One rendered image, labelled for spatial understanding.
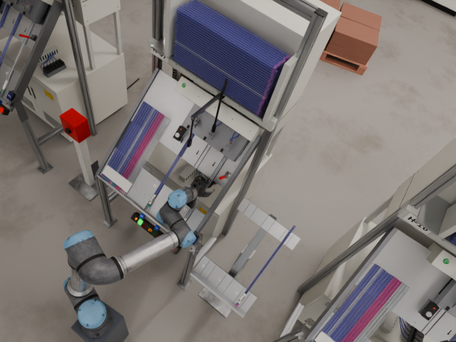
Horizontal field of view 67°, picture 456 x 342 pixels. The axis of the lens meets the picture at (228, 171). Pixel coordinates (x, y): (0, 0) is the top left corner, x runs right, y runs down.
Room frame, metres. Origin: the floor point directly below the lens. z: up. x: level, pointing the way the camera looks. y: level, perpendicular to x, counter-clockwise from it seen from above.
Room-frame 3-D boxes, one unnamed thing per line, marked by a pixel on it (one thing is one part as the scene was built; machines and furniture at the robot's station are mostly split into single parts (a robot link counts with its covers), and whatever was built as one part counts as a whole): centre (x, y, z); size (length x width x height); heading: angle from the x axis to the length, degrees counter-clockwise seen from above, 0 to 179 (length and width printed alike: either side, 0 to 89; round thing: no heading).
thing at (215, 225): (1.43, 0.18, 0.31); 0.70 x 0.65 x 0.62; 69
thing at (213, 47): (1.29, 0.16, 1.52); 0.51 x 0.13 x 0.27; 69
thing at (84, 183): (1.25, 1.01, 0.39); 0.24 x 0.24 x 0.78; 69
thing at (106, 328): (0.25, 0.39, 0.60); 0.15 x 0.15 x 0.10
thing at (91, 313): (0.26, 0.39, 0.72); 0.13 x 0.12 x 0.14; 52
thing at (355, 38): (4.19, -0.67, 0.20); 1.17 x 0.85 x 0.41; 81
